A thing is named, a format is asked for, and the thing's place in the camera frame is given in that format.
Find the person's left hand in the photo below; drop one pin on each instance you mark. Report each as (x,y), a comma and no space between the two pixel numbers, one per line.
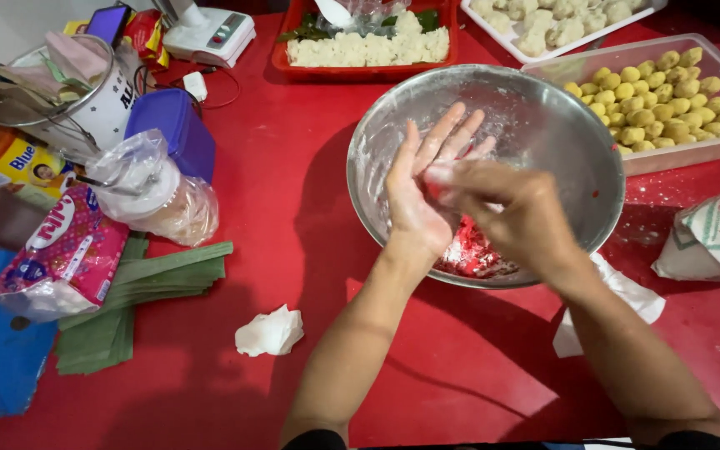
(416,206)

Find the person's right hand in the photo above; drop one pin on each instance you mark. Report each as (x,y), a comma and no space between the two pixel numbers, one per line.
(516,219)

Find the person's right fingers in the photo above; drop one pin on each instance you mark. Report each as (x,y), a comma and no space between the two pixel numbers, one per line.
(454,181)

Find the red dough piece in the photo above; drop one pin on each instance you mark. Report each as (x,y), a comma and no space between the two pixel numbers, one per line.
(438,192)

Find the red dough lump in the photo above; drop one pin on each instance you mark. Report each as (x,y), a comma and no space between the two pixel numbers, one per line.
(469,253)

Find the large steel mixing bowl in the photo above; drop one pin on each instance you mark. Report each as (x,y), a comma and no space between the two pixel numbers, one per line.
(522,131)

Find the red plastic tray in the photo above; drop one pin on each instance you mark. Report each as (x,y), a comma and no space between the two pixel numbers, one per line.
(360,62)

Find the pile of white grated cakes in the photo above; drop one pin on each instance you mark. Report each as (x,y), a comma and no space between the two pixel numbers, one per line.
(369,47)

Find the white tray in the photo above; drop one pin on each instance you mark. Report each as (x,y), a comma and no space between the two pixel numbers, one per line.
(554,37)

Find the pile of white dough pieces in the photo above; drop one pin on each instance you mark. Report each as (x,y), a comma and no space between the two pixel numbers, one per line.
(554,19)

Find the white tissue sheet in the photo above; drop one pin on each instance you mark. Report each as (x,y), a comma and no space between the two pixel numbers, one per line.
(622,297)

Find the white plastic spoon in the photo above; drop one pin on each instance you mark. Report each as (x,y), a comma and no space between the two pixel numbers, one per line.
(335,12)

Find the green leaf pieces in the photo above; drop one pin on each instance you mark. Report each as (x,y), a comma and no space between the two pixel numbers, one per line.
(310,28)

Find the clear plastic container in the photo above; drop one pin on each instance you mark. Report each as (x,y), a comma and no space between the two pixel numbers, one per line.
(666,150)

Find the pile of yellow filling balls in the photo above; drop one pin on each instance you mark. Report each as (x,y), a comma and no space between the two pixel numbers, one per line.
(660,103)

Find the crumpled white tissue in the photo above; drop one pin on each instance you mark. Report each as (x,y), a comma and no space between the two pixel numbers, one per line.
(269,332)

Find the white flour bag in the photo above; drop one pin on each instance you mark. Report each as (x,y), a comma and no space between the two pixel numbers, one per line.
(719,240)

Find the blue plastic box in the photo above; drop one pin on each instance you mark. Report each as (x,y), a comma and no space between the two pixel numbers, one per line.
(175,128)

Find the white kitchen scale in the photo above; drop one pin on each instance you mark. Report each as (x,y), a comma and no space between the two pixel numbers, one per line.
(210,34)

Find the clear plastic bag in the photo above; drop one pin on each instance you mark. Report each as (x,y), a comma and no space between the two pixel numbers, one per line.
(154,194)

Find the stack of green banana leaves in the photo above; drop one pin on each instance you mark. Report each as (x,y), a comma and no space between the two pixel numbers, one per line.
(141,294)

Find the red yellow snack packet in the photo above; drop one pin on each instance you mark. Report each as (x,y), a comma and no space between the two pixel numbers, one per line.
(147,36)

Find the white metal can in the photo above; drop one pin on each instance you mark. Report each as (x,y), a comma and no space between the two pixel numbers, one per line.
(94,103)

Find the smartphone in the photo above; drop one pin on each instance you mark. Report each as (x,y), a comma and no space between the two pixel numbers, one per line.
(109,24)

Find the pink tissue pack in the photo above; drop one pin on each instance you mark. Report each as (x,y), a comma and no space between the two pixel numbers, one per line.
(63,253)

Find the yellow margarine pack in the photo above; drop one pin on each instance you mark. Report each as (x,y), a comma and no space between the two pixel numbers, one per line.
(13,165)

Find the blue plastic stool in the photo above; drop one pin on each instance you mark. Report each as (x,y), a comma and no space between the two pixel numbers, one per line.
(0,340)

